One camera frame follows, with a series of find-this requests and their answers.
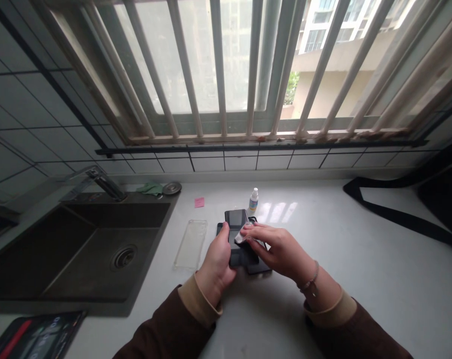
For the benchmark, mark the black smartphone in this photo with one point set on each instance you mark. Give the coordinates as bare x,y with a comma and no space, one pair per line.
236,220

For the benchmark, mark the small white spray bottle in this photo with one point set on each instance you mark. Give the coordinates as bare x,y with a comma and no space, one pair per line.
253,202

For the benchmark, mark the person's left hand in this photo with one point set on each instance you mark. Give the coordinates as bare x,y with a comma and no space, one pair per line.
214,263

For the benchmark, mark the white cleaning wipe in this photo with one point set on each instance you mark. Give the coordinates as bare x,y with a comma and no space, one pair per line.
244,239

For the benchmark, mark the pink sticker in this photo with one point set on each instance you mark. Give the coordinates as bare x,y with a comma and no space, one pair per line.
199,202

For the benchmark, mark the window with beige bars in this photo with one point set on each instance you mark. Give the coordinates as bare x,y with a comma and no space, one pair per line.
233,67

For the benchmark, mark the round metal sink strainer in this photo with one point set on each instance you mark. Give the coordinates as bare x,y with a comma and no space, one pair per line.
172,187

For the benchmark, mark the person's right hand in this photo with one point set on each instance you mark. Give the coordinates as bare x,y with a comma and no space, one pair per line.
286,254

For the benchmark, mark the black wall rail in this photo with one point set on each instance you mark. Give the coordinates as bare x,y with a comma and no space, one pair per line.
248,147

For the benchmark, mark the black box with red stripe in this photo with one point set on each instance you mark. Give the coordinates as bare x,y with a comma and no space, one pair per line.
35,334

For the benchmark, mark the steel faucet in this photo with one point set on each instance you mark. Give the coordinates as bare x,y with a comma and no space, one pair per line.
106,185

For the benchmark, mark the clear phone case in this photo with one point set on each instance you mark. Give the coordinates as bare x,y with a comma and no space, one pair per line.
190,245

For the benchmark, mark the green cloth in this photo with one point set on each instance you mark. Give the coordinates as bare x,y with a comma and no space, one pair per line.
150,188

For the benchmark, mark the dark kitchen sink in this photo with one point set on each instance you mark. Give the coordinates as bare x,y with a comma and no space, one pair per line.
80,250

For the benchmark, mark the black rectangular mat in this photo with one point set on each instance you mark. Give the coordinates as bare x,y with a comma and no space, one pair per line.
256,266

